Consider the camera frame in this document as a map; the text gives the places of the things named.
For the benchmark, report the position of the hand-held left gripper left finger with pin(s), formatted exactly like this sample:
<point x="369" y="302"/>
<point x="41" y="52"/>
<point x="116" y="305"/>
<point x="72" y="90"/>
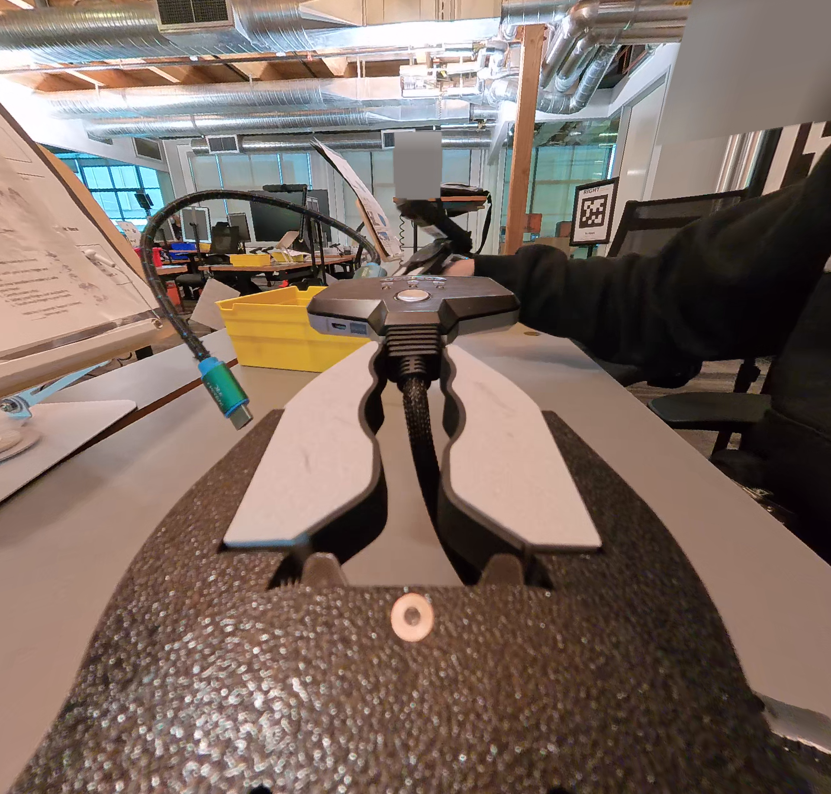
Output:
<point x="305" y="469"/>

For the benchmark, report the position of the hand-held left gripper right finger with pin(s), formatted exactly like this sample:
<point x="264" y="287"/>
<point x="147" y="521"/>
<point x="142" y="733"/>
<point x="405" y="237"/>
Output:
<point x="519" y="476"/>

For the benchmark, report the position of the grey usb hub with button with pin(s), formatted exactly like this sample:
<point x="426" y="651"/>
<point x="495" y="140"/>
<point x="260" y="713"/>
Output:
<point x="467" y="304"/>

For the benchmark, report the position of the yellow bin with black divider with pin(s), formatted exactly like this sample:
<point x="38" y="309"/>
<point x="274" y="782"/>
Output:
<point x="272" y="333"/>

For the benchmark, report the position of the person's right forearm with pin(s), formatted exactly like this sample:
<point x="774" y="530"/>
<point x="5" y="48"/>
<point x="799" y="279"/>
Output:
<point x="649" y="287"/>

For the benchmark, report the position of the tilted document stand with sheet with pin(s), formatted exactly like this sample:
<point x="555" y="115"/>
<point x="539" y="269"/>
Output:
<point x="363" y="203"/>

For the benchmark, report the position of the large black monitor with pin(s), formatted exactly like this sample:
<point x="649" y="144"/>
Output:
<point x="279" y="216"/>

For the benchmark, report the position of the marker sign on stand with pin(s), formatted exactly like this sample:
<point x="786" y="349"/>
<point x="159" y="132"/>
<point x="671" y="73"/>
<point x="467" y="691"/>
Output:
<point x="594" y="213"/>

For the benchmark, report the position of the black office chair with armrest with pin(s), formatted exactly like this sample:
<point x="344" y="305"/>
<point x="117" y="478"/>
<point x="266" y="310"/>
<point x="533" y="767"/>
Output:
<point x="707" y="407"/>

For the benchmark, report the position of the instruction sheet on book stand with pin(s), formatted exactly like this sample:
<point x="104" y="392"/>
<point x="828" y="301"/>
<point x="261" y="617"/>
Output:
<point x="65" y="437"/>

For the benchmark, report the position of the printed instruction sheet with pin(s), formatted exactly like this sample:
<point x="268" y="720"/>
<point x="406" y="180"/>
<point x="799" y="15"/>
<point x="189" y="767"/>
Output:
<point x="39" y="274"/>

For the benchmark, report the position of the wooden post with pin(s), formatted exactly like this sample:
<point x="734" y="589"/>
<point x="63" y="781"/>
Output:
<point x="524" y="125"/>

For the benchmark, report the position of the long silver air duct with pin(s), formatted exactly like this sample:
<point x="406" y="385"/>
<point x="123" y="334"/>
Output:
<point x="259" y="96"/>

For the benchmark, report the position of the silver air duct with vent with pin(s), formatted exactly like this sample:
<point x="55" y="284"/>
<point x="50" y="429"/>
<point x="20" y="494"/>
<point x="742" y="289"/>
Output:
<point x="292" y="18"/>

